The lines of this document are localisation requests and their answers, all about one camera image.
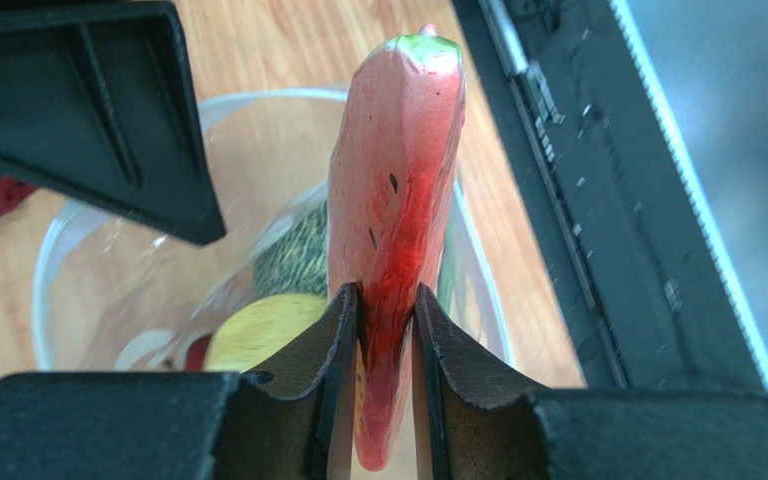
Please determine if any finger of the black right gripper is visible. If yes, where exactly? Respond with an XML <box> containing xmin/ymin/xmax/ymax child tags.
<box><xmin>0</xmin><ymin>1</ymin><xmax>226</xmax><ymax>246</ymax></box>

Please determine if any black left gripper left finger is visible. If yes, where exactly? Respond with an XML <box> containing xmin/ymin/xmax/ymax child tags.
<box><xmin>0</xmin><ymin>284</ymin><xmax>359</xmax><ymax>479</ymax></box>

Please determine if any yellow toy lemon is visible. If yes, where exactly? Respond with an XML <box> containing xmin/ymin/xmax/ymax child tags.
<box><xmin>204</xmin><ymin>293</ymin><xmax>328</xmax><ymax>372</ymax></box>

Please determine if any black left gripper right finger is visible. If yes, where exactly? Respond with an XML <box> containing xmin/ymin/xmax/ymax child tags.
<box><xmin>413</xmin><ymin>285</ymin><xmax>768</xmax><ymax>479</ymax></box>

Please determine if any dark red toy apple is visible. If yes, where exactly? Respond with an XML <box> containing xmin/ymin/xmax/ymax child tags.
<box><xmin>184</xmin><ymin>334</ymin><xmax>212</xmax><ymax>372</ymax></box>

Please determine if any clear dotted zip top bag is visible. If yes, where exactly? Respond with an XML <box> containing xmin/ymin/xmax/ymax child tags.
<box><xmin>31</xmin><ymin>85</ymin><xmax>515</xmax><ymax>374</ymax></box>

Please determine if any green netted toy melon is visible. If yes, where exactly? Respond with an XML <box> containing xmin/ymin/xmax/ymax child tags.
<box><xmin>252</xmin><ymin>202</ymin><xmax>328</xmax><ymax>298</ymax></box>

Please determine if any red toy watermelon slice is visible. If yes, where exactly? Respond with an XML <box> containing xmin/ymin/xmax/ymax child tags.
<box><xmin>326</xmin><ymin>24</ymin><xmax>466</xmax><ymax>472</ymax></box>

